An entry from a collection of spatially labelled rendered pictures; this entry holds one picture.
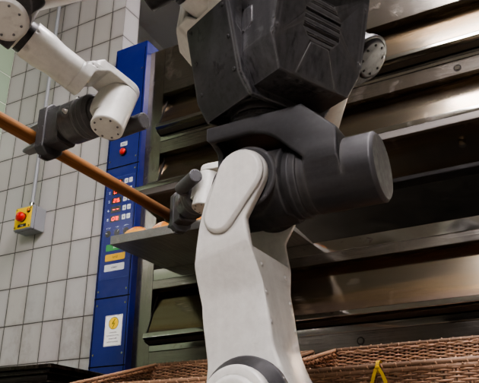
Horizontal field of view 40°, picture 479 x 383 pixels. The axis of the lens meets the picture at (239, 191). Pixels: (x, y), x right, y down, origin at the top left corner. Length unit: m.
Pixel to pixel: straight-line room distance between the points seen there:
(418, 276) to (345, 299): 0.22
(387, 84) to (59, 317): 1.42
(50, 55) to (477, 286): 1.20
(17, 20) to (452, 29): 1.39
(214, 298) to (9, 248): 1.89
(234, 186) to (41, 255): 1.74
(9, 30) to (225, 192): 0.47
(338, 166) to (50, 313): 1.75
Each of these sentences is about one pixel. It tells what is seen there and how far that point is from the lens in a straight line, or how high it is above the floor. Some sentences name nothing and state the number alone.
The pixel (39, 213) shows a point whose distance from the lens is 2.71.
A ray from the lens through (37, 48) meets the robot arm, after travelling 1.25.
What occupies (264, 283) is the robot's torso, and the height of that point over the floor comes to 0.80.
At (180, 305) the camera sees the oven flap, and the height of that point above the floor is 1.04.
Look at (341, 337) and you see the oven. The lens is 1.90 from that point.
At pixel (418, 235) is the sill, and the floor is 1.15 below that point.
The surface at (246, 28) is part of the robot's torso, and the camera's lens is 1.10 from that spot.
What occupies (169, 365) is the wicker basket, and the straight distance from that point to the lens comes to 2.12.
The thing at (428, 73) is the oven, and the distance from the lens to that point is 2.11.
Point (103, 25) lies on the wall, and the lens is 3.02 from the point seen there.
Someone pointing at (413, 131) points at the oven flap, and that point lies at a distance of 1.86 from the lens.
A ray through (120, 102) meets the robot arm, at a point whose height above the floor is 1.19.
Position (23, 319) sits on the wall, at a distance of 2.66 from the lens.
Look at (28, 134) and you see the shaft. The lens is 1.43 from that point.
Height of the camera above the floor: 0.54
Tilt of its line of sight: 23 degrees up
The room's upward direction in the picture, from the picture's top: straight up
